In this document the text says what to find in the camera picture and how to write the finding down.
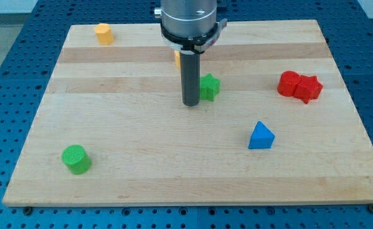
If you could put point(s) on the yellow hexagon block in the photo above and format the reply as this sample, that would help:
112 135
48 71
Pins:
104 34

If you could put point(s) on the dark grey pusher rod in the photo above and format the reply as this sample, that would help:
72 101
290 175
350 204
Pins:
190 79

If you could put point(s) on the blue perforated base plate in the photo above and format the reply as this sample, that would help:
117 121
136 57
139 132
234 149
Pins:
27 68

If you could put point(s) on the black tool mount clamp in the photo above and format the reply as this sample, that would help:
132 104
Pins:
193 45

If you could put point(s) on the red cylinder block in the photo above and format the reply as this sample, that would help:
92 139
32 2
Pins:
288 83

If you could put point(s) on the green cylinder block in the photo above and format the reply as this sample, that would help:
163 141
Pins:
76 159

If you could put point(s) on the wooden board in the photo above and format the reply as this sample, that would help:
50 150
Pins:
122 103

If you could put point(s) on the blue triangle block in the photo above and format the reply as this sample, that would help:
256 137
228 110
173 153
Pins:
261 138

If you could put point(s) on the red star block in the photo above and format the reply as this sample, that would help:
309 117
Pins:
309 88

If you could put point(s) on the green star block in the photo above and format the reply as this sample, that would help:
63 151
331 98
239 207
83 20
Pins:
209 87

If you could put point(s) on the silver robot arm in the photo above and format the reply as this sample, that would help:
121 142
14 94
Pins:
191 28

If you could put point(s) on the yellow block behind rod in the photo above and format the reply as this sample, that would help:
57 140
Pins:
177 58

